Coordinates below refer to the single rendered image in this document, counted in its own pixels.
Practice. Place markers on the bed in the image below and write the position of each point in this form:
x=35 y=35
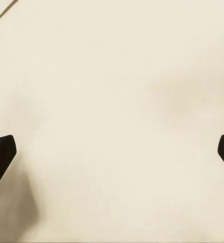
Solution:
x=117 y=109

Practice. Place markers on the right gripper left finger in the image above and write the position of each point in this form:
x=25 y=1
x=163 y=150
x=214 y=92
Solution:
x=8 y=151

